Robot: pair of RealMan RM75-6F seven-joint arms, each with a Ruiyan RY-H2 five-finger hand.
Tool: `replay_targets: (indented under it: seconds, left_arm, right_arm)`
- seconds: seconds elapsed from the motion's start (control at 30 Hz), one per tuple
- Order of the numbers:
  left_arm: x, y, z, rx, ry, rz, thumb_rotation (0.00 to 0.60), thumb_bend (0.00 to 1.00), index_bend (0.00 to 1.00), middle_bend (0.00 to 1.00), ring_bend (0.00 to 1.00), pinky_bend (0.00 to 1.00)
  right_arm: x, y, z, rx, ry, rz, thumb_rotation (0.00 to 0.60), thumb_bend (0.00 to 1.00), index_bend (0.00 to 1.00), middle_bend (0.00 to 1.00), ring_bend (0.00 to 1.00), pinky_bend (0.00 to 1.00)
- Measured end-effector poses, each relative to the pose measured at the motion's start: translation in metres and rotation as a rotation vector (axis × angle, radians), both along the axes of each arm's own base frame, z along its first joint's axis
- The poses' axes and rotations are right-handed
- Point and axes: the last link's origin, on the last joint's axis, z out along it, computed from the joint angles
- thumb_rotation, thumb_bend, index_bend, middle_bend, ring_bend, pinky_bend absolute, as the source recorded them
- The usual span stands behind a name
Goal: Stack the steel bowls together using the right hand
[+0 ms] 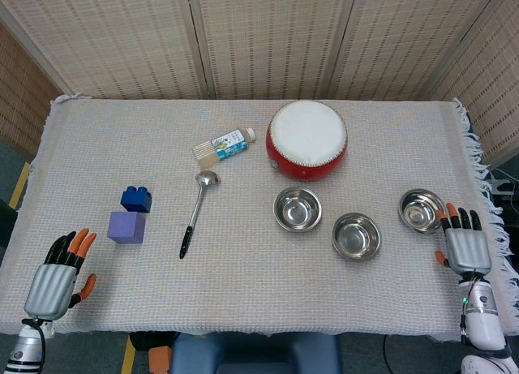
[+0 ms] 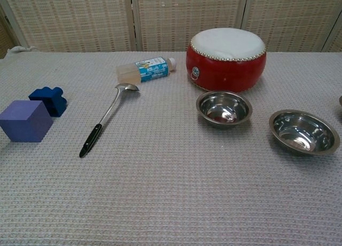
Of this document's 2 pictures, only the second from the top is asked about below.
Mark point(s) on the clear bottle with blue label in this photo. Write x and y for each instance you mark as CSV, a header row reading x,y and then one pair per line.
x,y
149,69

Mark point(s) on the woven folding screen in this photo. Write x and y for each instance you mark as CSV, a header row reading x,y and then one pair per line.
x,y
107,19

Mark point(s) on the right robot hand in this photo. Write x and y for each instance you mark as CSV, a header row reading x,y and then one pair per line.
x,y
340,100

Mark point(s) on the red drum with white skin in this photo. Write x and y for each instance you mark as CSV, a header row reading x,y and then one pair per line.
x,y
227,70

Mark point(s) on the small metal bowl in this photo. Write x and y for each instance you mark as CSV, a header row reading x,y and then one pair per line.
x,y
224,115

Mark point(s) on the grey waffle tablecloth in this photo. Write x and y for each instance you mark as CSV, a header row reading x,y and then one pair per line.
x,y
160,182

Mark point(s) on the large metal bowl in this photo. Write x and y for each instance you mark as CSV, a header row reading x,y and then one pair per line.
x,y
302,139

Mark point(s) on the purple cube block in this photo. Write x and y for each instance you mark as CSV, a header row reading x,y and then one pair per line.
x,y
24,122

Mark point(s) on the dark blue notched block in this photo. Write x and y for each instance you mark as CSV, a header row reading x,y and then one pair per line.
x,y
52,99

